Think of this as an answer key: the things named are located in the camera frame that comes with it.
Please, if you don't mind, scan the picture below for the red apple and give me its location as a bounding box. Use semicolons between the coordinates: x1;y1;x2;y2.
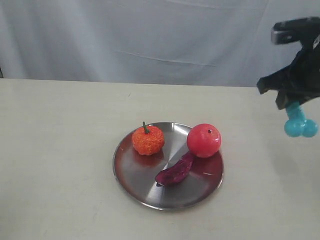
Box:
186;123;222;158

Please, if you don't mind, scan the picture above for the purple sweet potato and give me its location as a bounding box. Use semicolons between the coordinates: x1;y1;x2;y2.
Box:
155;152;194;187

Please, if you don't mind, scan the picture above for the round stainless steel plate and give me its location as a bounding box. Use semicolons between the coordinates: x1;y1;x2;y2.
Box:
113;122;224;211

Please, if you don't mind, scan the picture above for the turquoise toy bone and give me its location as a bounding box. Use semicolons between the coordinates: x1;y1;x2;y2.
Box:
284;102;319;138

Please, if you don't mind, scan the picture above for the white backdrop curtain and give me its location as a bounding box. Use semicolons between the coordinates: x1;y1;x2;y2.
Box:
0;0;320;87

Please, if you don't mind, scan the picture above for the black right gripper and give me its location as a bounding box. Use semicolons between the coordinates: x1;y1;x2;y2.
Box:
257;34;320;110

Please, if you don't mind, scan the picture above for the small orange pumpkin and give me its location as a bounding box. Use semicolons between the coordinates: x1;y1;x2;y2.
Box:
131;121;165;156

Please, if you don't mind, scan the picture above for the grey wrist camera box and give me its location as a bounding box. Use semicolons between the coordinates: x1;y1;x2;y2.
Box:
271;16;320;45

